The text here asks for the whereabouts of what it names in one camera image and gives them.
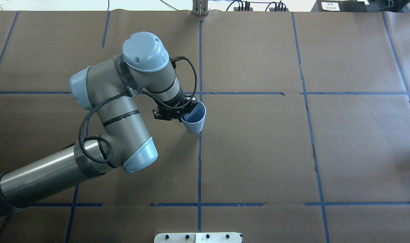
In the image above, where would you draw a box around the blue ribbed plastic cup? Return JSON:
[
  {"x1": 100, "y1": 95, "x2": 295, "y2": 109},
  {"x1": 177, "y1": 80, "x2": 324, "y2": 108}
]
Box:
[{"x1": 181, "y1": 101, "x2": 206, "y2": 134}]

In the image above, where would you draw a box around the black box with label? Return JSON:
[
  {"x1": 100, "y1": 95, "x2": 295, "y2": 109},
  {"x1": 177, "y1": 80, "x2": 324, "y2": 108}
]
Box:
[{"x1": 310, "y1": 0, "x2": 373, "y2": 12}]

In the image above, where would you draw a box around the aluminium frame post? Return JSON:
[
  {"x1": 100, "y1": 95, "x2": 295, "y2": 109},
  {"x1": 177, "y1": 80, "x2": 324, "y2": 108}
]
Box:
[{"x1": 192, "y1": 0, "x2": 209, "y2": 16}]

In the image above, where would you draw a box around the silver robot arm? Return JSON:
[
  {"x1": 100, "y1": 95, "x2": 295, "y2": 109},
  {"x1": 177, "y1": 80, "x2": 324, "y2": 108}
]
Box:
[{"x1": 0, "y1": 32, "x2": 198, "y2": 222}]

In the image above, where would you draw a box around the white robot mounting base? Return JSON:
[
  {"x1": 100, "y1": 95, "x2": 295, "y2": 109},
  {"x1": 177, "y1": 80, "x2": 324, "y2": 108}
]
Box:
[{"x1": 154, "y1": 232, "x2": 243, "y2": 243}]

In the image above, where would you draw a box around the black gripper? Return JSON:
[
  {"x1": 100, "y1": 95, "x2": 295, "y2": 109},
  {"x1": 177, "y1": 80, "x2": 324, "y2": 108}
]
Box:
[{"x1": 153, "y1": 96, "x2": 198, "y2": 123}]

